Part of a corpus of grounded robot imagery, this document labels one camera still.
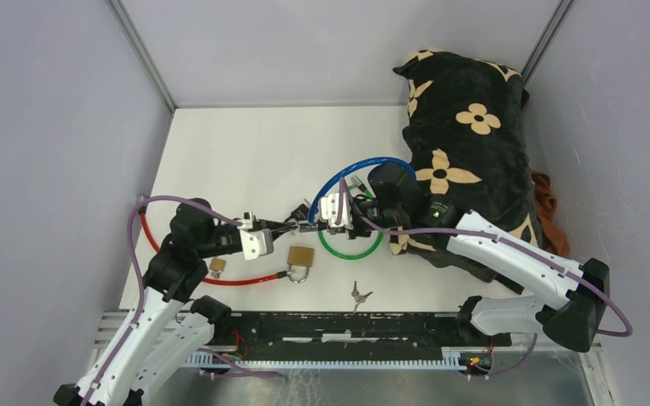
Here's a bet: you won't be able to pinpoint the black padlock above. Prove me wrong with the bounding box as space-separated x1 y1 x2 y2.
284 200 314 225

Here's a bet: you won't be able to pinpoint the green cable lock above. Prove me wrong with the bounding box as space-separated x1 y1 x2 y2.
317 175 383 261

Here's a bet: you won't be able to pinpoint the blue cable lock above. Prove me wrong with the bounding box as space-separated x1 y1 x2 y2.
299 156 420 236

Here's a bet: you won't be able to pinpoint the silver keys of brass padlock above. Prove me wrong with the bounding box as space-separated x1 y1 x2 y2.
351 281 373 313

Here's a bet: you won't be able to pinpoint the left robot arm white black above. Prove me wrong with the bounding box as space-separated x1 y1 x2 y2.
53 195 298 405

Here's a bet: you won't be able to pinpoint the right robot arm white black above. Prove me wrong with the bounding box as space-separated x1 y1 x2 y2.
348 163 613 353

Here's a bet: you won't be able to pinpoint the small brass padlock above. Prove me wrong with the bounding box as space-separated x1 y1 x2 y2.
208 257 226 280

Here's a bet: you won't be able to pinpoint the black floral pillow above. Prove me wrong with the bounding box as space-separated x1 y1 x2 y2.
388 49 545 284

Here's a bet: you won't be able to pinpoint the brown cloth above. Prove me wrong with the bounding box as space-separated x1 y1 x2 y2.
532 171 571 257

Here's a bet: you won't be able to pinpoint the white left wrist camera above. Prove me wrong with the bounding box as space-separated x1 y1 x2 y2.
238 211 274 261

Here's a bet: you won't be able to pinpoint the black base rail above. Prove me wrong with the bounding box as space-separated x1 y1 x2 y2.
208 311 512 370

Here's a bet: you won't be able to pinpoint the red cable lock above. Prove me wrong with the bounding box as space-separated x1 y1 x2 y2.
134 195 287 290

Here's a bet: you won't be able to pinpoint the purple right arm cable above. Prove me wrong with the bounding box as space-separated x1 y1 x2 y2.
333 178 635 338

